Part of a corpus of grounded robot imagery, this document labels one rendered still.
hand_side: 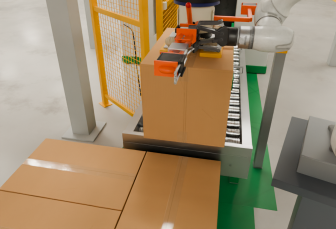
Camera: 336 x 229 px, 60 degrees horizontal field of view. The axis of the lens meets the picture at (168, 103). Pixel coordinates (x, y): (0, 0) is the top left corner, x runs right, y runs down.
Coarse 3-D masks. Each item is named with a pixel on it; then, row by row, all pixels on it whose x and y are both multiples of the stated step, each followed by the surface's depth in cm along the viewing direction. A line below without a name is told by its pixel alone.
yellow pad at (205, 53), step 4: (200, 52) 133; (204, 52) 133; (208, 52) 133; (212, 52) 133; (216, 52) 133; (220, 52) 133; (204, 56) 134; (208, 56) 133; (212, 56) 133; (216, 56) 132; (220, 56) 132
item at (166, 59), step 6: (162, 54) 92; (168, 54) 92; (174, 54) 92; (180, 54) 92; (156, 60) 88; (162, 60) 88; (168, 60) 88; (174, 60) 88; (156, 66) 89; (168, 66) 88; (174, 66) 87; (156, 72) 90
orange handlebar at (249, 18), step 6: (216, 18) 144; (222, 18) 143; (228, 18) 143; (234, 18) 142; (240, 18) 141; (246, 18) 141; (180, 36) 112; (186, 36) 112; (192, 36) 116; (180, 42) 114; (186, 42) 107; (162, 66) 88; (162, 72) 88; (168, 72) 87
